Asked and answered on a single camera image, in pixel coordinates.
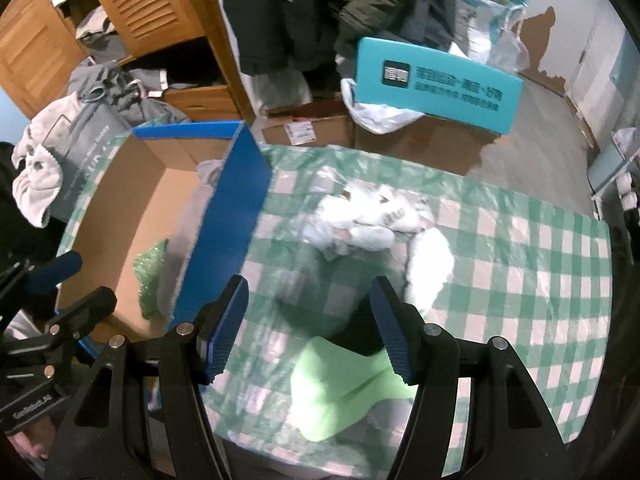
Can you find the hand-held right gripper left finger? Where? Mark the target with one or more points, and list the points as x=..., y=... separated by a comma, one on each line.
x=227, y=332

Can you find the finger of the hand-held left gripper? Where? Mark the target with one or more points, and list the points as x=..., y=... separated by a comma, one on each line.
x=85, y=312
x=55, y=266

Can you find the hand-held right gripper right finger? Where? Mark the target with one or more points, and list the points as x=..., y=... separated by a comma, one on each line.
x=395, y=337

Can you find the light green sock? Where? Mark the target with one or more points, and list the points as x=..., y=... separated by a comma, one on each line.
x=340, y=390

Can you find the white fluffy sock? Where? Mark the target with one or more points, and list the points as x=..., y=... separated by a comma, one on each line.
x=430, y=260

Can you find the cardboard box with blue rim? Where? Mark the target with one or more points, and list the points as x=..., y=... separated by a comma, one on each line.
x=150, y=200

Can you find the white socks bundle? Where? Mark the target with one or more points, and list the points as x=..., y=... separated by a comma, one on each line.
x=370, y=215

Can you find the person's left hand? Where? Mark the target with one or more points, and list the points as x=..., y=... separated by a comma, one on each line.
x=25, y=442

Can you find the dark cloth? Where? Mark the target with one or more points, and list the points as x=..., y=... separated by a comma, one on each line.
x=20, y=230

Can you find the green glittery cloth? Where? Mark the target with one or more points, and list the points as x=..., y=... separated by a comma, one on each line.
x=150, y=275

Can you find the grey sock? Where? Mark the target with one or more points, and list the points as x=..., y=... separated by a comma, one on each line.
x=182, y=240

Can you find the green white checked tablecloth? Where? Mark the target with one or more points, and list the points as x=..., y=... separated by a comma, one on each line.
x=500, y=310

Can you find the grey printed bag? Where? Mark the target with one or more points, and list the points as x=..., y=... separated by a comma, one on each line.
x=85, y=160

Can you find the grey hoodie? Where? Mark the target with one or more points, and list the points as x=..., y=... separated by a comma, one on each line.
x=130, y=100

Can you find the large brown cardboard box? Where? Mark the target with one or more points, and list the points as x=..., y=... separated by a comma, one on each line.
x=430, y=145

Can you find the small labelled cardboard box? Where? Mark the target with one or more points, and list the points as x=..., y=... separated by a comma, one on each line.
x=330, y=130

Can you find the wooden drawer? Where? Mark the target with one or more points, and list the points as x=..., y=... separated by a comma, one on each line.
x=200, y=102

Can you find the grey clothes pile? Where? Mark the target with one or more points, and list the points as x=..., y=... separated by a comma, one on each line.
x=100, y=35

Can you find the teal printed box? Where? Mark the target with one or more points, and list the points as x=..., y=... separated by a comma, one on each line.
x=450, y=90

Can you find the wooden wardrobe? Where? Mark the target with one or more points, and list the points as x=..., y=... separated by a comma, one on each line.
x=220, y=60

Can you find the metal shoe rack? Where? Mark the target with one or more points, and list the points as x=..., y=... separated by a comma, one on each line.
x=607, y=170

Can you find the louvered wooden door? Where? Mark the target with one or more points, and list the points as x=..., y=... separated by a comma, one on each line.
x=145, y=5

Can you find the black hanging jacket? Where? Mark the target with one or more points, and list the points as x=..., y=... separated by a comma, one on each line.
x=280, y=25

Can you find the clear plastic bag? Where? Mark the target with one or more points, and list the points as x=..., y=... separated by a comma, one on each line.
x=510, y=45

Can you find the dark olive jacket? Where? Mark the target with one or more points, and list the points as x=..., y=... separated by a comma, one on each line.
x=380, y=5

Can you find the blue white plastic bag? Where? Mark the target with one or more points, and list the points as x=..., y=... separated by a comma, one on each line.
x=480, y=5

